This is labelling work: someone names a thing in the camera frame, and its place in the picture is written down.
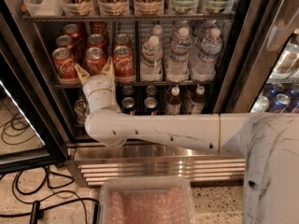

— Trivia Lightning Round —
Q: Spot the black floor cable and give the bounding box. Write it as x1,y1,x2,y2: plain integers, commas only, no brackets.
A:
0,165,100,224

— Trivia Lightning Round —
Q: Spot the left brown tea bottle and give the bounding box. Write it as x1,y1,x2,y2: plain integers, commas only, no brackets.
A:
165,87,182,115

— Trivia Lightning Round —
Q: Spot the second row coke can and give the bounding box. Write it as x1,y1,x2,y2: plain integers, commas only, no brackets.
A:
55,35,77,56
87,34,107,51
113,34,132,49

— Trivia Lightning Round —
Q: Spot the front left water bottle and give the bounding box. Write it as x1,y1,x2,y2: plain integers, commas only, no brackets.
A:
140,35,163,81

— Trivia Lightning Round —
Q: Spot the front left pepsi can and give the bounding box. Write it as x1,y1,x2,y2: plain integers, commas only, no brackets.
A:
121,97,136,115

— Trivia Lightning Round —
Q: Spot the water bottle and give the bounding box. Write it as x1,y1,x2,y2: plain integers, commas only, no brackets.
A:
166,27,192,82
191,28,222,81
140,35,163,81

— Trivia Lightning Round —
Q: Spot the front right water bottle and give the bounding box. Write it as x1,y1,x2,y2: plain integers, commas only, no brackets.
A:
191,28,222,81

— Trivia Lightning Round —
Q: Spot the second row left coke can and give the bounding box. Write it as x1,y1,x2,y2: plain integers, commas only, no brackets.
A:
55,35,77,56

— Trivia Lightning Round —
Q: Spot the second row middle coke can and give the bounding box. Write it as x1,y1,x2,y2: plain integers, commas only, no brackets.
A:
87,34,107,51

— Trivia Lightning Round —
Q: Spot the brown tea bottle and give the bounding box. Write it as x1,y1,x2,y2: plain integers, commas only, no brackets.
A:
165,87,182,115
186,85,206,115

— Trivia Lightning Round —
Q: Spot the second row right coke can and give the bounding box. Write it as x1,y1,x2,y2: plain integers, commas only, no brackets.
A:
113,34,132,49

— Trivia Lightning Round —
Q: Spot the top shelf gold can middle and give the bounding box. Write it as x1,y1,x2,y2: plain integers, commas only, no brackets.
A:
98,0,129,16

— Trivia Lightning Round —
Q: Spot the clear plastic bin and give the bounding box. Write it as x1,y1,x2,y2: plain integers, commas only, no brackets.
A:
97,176,196,224

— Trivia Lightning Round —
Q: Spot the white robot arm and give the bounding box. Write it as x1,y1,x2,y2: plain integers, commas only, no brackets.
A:
75,62,299,224

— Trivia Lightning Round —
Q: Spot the front middle water bottle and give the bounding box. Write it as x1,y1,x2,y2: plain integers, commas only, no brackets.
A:
166,27,192,82

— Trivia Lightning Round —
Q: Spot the pepsi can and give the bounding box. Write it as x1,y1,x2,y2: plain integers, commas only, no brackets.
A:
121,97,136,115
143,97,158,116

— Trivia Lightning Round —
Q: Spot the front left green soda can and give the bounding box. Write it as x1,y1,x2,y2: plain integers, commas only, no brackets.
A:
74,99,90,125

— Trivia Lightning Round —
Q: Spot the front right pepsi can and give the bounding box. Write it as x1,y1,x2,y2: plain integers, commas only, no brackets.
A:
143,97,158,116

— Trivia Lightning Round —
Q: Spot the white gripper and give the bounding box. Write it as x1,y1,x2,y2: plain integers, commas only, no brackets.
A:
75,56,121,113

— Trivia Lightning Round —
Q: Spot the open glass fridge door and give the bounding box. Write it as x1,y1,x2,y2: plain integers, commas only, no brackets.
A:
0,16,67,175

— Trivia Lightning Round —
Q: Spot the stainless steel fridge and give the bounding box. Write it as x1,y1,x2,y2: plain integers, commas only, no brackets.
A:
1,0,297,186

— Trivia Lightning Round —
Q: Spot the right brown tea bottle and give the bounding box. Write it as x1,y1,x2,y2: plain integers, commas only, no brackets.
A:
186,85,206,115

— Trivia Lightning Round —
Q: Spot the empty clear shelf tray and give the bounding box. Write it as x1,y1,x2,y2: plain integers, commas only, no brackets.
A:
24,0,64,17

